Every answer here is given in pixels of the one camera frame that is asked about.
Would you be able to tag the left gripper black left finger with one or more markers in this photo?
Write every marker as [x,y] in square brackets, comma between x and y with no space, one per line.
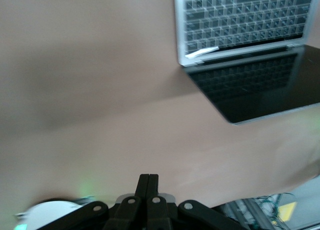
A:
[140,190]

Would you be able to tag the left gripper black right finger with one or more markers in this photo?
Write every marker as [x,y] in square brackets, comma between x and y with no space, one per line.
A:
[153,190]

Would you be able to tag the silver laptop with apple logo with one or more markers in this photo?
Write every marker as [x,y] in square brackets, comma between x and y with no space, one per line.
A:
[250,89]

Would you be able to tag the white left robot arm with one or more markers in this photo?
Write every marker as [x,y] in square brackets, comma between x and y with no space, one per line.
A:
[50,212]

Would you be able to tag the brown table cover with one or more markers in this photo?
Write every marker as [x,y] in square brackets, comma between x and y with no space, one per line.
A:
[75,89]

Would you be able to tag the white paper label strip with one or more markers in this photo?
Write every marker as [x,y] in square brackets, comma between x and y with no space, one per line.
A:
[200,52]

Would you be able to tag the grey metal frame bars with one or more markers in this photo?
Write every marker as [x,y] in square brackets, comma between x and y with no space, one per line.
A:
[242,207]

